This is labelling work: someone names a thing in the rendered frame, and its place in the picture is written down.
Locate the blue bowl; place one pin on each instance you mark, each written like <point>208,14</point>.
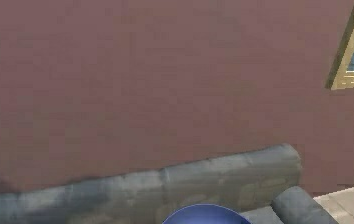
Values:
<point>206,215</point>

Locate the wooden framed window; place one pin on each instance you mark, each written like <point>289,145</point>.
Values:
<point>353,50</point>

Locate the grey sofa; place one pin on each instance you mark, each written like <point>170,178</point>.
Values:
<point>198,181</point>

